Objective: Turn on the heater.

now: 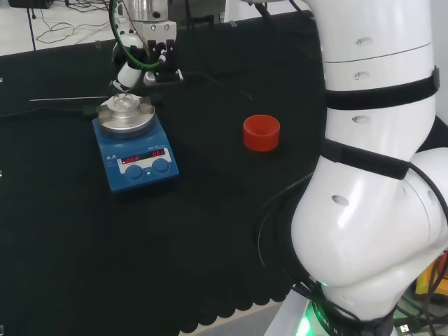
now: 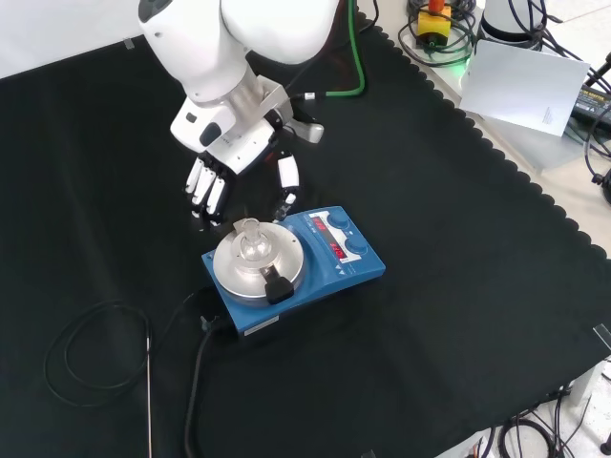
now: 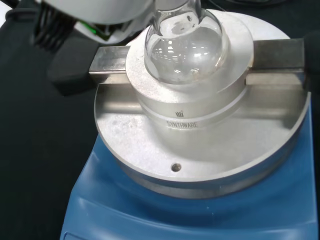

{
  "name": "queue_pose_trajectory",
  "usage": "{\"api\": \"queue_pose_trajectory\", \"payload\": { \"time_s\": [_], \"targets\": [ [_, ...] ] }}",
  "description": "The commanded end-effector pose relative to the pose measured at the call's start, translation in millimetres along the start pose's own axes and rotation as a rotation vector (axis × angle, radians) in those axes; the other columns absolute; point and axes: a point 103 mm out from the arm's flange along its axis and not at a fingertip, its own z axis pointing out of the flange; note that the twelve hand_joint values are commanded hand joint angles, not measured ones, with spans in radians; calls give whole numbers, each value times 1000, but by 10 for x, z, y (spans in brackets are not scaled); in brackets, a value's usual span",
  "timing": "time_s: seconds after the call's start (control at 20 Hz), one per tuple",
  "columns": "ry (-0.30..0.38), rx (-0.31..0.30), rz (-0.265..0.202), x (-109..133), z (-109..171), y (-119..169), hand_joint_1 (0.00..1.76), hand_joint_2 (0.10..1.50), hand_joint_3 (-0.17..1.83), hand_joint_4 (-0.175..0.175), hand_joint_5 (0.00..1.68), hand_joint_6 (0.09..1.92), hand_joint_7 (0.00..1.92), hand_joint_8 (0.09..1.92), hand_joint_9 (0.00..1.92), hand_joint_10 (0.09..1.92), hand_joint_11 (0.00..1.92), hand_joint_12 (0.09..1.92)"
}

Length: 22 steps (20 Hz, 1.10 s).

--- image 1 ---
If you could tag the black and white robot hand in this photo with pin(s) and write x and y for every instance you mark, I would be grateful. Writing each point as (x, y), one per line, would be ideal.
(164, 52)

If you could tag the heater with blue base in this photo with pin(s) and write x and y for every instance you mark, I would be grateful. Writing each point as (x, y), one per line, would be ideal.
(140, 185)

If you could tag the clear round-bottom glass flask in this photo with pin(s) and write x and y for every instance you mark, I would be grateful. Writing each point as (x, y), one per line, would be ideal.
(123, 102)

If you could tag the thin steel temperature probe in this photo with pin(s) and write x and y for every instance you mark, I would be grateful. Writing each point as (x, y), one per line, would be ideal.
(70, 98)

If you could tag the red ribbed plastic cup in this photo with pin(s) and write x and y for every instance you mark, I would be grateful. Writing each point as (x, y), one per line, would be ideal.
(260, 138)

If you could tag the black bench cloth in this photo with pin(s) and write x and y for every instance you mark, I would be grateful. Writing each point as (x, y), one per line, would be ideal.
(175, 245)

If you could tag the yellow stop button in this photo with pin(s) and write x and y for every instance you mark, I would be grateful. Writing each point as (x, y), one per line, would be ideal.
(425, 280)

